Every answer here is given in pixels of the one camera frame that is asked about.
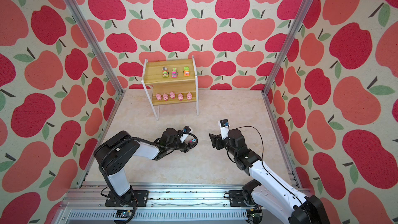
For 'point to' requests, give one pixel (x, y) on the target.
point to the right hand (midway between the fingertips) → (219, 131)
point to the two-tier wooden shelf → (169, 81)
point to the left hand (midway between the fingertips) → (193, 139)
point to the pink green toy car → (192, 141)
